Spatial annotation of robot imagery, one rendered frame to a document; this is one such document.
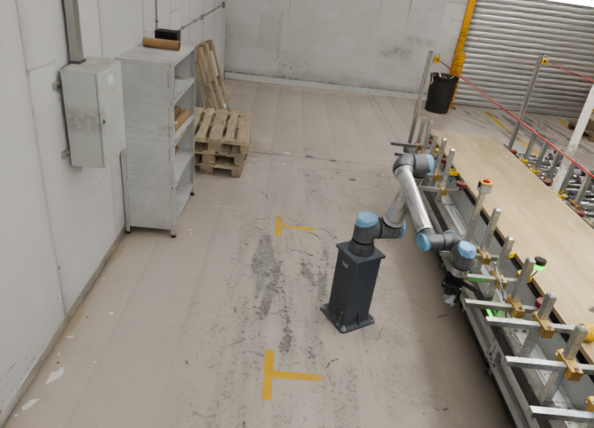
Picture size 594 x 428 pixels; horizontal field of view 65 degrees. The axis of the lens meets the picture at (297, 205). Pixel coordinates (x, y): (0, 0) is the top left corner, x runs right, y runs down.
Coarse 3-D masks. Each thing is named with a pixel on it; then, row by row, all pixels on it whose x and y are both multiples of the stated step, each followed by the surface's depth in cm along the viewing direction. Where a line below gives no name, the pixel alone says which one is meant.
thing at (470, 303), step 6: (468, 300) 245; (474, 300) 245; (468, 306) 244; (474, 306) 244; (480, 306) 244; (486, 306) 244; (492, 306) 244; (498, 306) 243; (504, 306) 244; (510, 306) 244; (522, 306) 245; (528, 306) 246; (534, 306) 246; (528, 312) 245
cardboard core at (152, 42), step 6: (144, 42) 392; (150, 42) 392; (156, 42) 392; (162, 42) 392; (168, 42) 392; (174, 42) 393; (156, 48) 397; (162, 48) 395; (168, 48) 395; (174, 48) 394
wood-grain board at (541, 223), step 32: (480, 160) 430; (512, 160) 440; (512, 192) 371; (544, 192) 379; (512, 224) 321; (544, 224) 327; (576, 224) 332; (544, 256) 286; (576, 256) 291; (544, 288) 255; (576, 288) 259; (576, 320) 233
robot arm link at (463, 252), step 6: (456, 246) 232; (462, 246) 228; (468, 246) 229; (474, 246) 229; (456, 252) 230; (462, 252) 226; (468, 252) 225; (474, 252) 226; (456, 258) 230; (462, 258) 227; (468, 258) 226; (456, 264) 231; (462, 264) 229; (468, 264) 229; (462, 270) 230; (468, 270) 231
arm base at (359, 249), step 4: (352, 240) 321; (348, 244) 324; (352, 244) 320; (356, 244) 317; (360, 244) 316; (364, 244) 315; (368, 244) 316; (372, 244) 319; (348, 248) 322; (352, 248) 319; (356, 248) 317; (360, 248) 317; (364, 248) 316; (368, 248) 317; (372, 248) 320; (352, 252) 319; (356, 252) 317; (360, 252) 318; (364, 252) 316; (368, 252) 317; (372, 252) 320; (360, 256) 317; (364, 256) 317; (368, 256) 318
